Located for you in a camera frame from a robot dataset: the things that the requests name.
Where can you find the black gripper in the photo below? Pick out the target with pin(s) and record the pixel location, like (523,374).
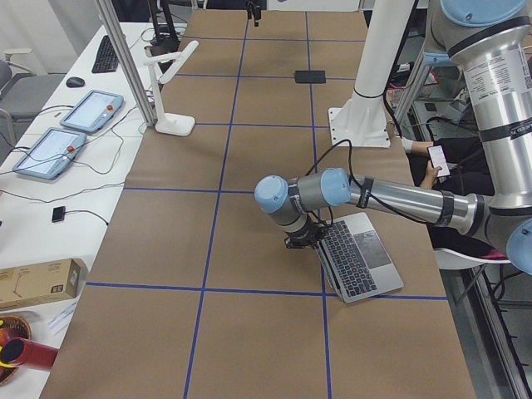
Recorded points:
(306,237)
(253,11)

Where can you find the grey laptop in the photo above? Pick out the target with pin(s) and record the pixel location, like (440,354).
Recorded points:
(355,261)

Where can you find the black mouse pad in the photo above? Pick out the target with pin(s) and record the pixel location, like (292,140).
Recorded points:
(310,76)

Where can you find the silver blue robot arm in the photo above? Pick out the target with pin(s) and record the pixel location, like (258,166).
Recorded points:
(485,39)

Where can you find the black desk mouse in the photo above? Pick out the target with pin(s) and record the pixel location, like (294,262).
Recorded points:
(75,82)

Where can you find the white phone in hand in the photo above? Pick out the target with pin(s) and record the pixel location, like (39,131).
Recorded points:
(438,160)

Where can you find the black keyboard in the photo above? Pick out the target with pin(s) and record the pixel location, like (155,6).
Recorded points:
(106,59)

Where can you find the seated person in black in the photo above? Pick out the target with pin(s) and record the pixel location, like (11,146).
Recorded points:
(469,175)

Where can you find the upper blue teach pendant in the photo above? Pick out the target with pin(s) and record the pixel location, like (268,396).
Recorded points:
(93,111)

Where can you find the blue teach pendant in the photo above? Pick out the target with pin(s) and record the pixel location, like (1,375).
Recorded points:
(93,111)
(51,155)

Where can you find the lower blue teach pendant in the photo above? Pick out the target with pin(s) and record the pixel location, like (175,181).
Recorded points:
(51,155)

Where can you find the small black puck device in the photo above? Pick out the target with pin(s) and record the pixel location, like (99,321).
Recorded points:
(58,214)

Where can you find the cardboard box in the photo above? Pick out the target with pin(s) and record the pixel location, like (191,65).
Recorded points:
(36,284)

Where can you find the woven fruit basket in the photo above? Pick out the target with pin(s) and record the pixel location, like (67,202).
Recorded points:
(11,327)

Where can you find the white camera mast base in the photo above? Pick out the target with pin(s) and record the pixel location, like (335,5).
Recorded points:
(362,122)

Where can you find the aluminium frame post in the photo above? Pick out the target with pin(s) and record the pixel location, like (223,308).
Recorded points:
(112,25)

